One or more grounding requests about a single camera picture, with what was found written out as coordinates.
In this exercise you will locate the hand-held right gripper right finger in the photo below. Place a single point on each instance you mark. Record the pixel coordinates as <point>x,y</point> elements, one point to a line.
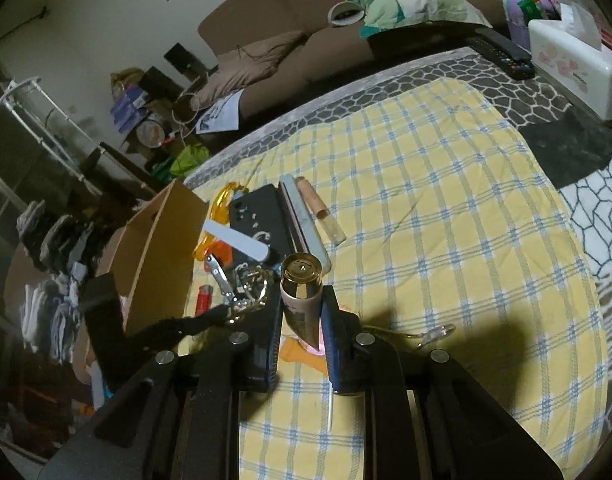
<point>332,345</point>

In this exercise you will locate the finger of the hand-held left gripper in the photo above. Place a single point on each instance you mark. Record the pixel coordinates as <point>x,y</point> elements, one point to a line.
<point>103,320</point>
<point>185,325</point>

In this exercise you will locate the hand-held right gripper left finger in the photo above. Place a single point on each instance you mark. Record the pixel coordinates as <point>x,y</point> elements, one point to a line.
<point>275,340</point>

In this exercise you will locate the gold capped cosmetic bottle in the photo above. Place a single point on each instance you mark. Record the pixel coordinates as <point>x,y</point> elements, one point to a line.
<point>301,305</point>

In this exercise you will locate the cardboard box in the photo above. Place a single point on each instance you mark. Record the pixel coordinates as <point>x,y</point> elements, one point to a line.
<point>160,260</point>

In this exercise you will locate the orange paper piece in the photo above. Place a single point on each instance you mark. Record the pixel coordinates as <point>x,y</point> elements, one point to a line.
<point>293,352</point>

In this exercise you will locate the red lighter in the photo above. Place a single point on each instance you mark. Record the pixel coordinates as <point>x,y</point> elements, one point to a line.
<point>203,300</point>

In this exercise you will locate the silver nail clipper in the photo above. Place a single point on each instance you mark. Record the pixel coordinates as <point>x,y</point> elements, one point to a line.
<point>218,272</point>

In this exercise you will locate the metal key bunch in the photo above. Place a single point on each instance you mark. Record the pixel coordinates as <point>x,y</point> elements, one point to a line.
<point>246,285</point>

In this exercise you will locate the white thin stick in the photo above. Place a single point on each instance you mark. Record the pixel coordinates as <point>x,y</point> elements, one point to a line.
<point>332,410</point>

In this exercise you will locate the pile of clothes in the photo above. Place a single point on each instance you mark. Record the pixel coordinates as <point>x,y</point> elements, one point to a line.
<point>55,240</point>

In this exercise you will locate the white nail file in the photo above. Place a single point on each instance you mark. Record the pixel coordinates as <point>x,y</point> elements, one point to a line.
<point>235,241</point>

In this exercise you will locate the clear plastic spoon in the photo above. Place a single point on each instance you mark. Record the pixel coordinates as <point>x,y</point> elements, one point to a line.
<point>436,332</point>

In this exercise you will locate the orange plastic hair clip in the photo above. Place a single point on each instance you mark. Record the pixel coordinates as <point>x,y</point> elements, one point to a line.
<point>219,210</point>

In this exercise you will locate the black phone case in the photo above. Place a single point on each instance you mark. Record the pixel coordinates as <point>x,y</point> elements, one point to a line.
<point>256,220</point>

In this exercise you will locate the beige cosmetic tube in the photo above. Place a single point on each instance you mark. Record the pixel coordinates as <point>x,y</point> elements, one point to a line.
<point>316,205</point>

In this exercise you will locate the yellow plaid cloth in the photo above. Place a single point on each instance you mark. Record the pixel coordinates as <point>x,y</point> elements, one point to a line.
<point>436,210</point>

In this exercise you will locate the purple carton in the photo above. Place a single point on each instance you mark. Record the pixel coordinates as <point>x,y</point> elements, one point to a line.
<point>128,107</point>

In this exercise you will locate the white printed paper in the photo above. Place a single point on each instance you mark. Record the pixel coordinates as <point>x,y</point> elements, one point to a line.
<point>220,112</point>

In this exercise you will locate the white metal rack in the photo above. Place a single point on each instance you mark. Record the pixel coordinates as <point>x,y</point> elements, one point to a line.
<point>5,96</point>

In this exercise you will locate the black speaker box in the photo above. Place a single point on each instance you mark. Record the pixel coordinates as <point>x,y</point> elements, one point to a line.
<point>183,60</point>

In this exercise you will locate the brown blanket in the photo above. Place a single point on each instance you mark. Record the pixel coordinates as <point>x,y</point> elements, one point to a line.
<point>256,65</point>

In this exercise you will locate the white black-lined cloth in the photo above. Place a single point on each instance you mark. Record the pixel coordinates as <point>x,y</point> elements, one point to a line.
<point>601,220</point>

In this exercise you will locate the black cloth patch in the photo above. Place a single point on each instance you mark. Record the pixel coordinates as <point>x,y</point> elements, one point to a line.
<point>571,145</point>

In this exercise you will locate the black remote control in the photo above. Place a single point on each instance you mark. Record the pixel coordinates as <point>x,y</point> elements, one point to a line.
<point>501,50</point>

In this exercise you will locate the green patterned bag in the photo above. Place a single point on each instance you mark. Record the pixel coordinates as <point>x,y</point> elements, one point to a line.
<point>416,0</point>

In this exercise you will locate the white tissue box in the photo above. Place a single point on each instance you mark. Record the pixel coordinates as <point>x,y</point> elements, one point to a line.
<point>571,70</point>

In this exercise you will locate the purple container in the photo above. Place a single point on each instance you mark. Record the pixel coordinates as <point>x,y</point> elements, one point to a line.
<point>516,20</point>

